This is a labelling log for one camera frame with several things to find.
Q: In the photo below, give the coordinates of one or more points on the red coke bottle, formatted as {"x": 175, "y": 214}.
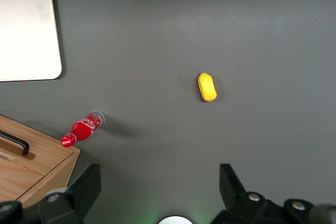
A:
{"x": 84, "y": 128}

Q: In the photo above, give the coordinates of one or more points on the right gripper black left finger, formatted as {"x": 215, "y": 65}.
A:
{"x": 78, "y": 197}

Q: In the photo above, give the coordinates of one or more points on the wooden two-drawer cabinet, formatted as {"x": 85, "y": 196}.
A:
{"x": 52, "y": 166}

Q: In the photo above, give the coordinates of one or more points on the yellow sponge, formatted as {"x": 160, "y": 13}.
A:
{"x": 207, "y": 87}

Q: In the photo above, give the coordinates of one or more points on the cream rectangular tray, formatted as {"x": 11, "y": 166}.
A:
{"x": 26, "y": 35}

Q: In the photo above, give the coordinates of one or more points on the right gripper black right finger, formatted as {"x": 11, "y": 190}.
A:
{"x": 236, "y": 200}

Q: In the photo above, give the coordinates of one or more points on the wooden drawer front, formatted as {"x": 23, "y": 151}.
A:
{"x": 44, "y": 148}

